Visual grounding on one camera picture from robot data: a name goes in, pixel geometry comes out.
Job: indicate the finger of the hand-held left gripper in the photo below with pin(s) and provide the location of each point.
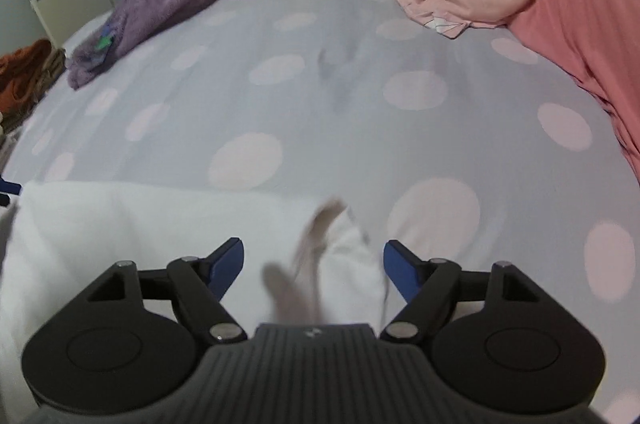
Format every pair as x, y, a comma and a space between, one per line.
10, 188

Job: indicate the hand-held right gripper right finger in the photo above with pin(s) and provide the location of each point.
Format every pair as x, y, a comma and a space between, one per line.
400, 269

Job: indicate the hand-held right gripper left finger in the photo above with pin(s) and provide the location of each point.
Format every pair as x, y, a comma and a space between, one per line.
227, 261

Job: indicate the white garment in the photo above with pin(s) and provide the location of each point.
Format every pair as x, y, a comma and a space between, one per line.
125, 224

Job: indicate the orange cloth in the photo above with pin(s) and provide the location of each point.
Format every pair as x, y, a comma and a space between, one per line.
20, 74

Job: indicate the brown cloth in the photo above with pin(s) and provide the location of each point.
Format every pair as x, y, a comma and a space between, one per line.
54, 67

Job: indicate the polka dot bed sheet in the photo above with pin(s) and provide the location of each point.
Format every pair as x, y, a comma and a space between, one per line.
350, 139

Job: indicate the colourful tag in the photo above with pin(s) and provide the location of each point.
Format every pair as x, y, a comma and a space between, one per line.
104, 47

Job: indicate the salmon pink pillow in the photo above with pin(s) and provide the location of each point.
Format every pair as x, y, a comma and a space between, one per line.
590, 4

